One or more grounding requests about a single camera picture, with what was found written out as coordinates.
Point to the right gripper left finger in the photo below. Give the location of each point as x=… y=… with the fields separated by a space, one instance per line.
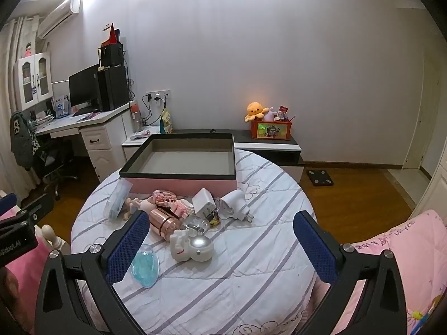
x=60 y=308

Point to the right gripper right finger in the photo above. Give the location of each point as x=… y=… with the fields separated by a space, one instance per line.
x=381 y=307

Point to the clear plastic box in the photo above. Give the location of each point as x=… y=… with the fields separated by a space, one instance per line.
x=116 y=201

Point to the rose gold metal cylinder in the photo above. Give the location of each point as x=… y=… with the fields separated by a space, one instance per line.
x=163 y=224

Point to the pink doll figurine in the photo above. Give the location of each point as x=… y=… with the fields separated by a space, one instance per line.
x=136 y=204

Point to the white astronaut lamp toy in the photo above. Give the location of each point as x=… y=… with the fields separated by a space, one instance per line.
x=184 y=248

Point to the white charger cube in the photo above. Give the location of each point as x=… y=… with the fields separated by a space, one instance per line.
x=204 y=204

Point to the pink quilt bedding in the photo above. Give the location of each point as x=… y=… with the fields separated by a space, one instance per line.
x=419 y=246

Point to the black office chair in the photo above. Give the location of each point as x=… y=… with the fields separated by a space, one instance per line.
x=53 y=163

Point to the grey jacket on chair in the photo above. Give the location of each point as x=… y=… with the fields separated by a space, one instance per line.
x=24 y=144

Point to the white desk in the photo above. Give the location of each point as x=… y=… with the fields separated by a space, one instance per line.
x=103 y=136

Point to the striped white tablecloth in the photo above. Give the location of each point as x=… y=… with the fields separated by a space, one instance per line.
x=259 y=280

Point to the black bathroom scale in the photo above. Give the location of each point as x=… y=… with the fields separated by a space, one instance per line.
x=319 y=177

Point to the black computer monitor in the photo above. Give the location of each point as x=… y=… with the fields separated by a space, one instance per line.
x=83 y=90

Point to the clear water bottle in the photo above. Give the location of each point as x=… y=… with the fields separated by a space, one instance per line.
x=136 y=118

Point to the black computer tower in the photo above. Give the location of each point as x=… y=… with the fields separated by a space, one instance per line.
x=112 y=90

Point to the pink black storage box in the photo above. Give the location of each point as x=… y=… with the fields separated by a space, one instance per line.
x=183 y=163

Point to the yellow snack bag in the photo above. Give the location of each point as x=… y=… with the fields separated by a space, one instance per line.
x=166 y=126

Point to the beige curtain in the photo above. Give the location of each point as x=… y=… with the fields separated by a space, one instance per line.
x=14 y=37

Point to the black speaker box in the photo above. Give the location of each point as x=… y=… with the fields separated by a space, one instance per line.
x=111 y=55

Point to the red picture box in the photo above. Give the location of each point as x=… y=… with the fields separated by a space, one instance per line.
x=279 y=130

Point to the white air conditioner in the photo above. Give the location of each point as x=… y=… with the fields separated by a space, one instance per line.
x=63 y=12

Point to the red triangular flag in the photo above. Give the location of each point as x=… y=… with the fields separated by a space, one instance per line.
x=113 y=37

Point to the orange octopus plush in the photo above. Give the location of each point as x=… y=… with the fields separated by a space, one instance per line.
x=255 y=111

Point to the white bed post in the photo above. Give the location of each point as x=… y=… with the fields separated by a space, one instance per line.
x=53 y=241

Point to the white wall cabinet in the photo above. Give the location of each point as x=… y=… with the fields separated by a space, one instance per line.
x=33 y=80

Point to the wall power outlet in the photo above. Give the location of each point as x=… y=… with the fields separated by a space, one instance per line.
x=159 y=94

